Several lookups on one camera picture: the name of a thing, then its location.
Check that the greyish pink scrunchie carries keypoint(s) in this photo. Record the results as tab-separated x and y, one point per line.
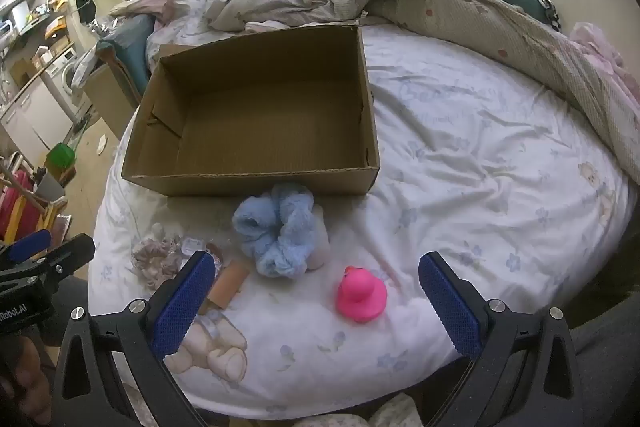
157	259

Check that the white printed sock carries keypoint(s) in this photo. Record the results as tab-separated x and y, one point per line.
321	242

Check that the white washing machine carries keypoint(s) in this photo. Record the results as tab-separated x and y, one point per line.
65	79

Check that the green plastic bin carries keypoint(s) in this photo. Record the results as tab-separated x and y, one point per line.
61	155

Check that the person's left hand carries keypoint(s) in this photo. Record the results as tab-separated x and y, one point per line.
25	387

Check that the pink rubber duck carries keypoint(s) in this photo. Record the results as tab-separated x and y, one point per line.
361	297

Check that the white floral bedsheet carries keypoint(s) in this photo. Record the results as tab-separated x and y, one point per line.
475	167

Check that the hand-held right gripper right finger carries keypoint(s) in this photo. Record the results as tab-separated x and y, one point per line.
452	307

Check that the beige patterned quilt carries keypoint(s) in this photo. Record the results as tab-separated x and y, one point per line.
450	2

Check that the black white checkered item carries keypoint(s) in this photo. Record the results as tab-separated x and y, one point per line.
549	9

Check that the light blue fuzzy sock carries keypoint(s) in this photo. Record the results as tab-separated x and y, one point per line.
280	232

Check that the brown cardboard box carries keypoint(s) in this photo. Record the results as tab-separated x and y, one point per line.
260	117

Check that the pink crumpled garment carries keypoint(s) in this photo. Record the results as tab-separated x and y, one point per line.
607	57

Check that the clear plastic packaging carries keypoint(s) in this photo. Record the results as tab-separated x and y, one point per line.
192	244

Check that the plain cardboard carton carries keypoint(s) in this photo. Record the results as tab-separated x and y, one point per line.
107	99

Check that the person's grey pants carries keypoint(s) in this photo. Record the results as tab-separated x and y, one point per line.
607	367

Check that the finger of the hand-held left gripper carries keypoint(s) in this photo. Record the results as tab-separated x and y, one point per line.
67	254
31	245

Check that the pink white cloth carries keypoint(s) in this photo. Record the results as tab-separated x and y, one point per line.
265	26

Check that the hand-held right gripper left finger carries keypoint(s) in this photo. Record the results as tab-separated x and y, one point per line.
181	302

